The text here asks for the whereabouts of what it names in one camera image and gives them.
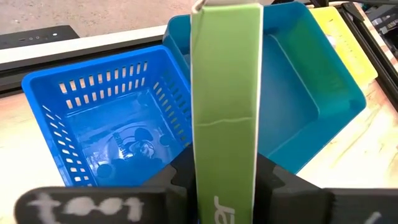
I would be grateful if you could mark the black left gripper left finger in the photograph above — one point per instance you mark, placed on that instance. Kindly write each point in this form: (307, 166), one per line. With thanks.
(183, 193)

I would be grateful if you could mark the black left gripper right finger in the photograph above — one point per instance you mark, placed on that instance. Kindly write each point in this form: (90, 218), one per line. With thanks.
(280, 199)

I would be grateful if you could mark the green white acer box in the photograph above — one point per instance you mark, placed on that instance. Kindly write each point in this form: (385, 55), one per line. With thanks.
(225, 93)

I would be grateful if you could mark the teal plastic bin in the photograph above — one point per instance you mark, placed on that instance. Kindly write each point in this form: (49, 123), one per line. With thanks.
(289, 93)

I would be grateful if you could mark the blue slotted plastic basket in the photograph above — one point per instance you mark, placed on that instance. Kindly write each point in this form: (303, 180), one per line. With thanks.
(93, 124)

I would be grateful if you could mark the yellow slotted plastic basket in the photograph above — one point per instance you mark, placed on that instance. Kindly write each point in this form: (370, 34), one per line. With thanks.
(348, 53)

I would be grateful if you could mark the white board strip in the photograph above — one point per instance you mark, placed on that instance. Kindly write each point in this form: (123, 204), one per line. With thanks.
(77, 46)

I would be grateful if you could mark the black flat device panel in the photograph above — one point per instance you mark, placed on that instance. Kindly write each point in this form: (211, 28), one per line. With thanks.
(31, 37)

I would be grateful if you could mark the black frame rail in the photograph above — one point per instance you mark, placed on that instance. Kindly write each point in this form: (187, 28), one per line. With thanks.
(373, 53)
(31, 73)

